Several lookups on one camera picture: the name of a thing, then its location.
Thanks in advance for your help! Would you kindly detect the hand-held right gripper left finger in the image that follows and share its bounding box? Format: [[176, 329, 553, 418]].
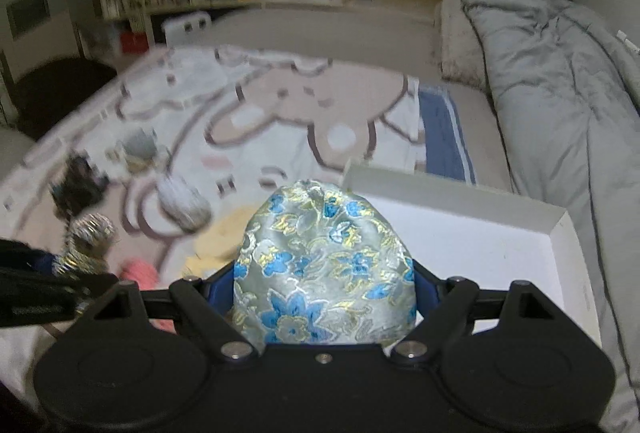
[[92, 260, 258, 365]]

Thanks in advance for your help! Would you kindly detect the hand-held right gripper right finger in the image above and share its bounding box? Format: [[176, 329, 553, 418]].
[[390, 263, 553, 367]]

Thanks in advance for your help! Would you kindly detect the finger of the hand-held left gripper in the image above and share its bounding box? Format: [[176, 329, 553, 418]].
[[70, 274, 122, 315], [0, 238, 57, 275]]

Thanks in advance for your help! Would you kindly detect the pink knitted doll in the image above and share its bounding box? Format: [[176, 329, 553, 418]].
[[117, 258, 176, 331]]

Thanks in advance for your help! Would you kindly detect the yellow card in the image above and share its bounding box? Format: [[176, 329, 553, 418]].
[[187, 208, 261, 276]]

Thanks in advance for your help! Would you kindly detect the silver gold glitter pouch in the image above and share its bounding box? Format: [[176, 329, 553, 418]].
[[52, 213, 118, 279]]

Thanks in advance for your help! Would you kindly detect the white cardboard tray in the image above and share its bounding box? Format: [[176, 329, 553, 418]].
[[342, 158, 603, 349]]

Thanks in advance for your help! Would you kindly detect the blue floral brocade pouch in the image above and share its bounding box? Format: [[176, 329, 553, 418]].
[[232, 180, 418, 346]]

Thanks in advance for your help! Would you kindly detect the white yarn ball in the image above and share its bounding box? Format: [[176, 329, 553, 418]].
[[157, 173, 211, 234]]

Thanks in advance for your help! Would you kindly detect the grey knitted toy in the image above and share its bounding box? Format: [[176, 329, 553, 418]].
[[117, 128, 168, 174]]

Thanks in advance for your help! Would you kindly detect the blue striped towel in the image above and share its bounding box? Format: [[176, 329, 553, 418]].
[[417, 86, 476, 186]]

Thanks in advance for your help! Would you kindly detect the dark round chair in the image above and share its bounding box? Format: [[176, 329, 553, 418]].
[[10, 58, 118, 141]]

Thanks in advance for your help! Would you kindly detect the printed cartoon blanket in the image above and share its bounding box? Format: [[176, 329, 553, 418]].
[[0, 44, 426, 364]]

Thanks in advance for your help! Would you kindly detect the clear storage box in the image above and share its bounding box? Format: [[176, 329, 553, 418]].
[[80, 26, 121, 64]]

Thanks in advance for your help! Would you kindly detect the grey duvet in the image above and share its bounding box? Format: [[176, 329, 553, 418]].
[[460, 0, 640, 433]]

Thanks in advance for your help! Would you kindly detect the red box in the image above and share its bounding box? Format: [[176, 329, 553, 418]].
[[121, 30, 151, 55]]

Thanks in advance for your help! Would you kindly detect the white fluffy pillow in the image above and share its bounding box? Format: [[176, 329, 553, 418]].
[[435, 0, 493, 94]]

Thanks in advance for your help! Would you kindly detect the dark framed panel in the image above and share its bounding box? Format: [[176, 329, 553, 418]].
[[7, 0, 51, 39]]

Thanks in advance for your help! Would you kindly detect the white plastic stool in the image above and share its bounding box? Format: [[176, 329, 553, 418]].
[[161, 12, 211, 46]]

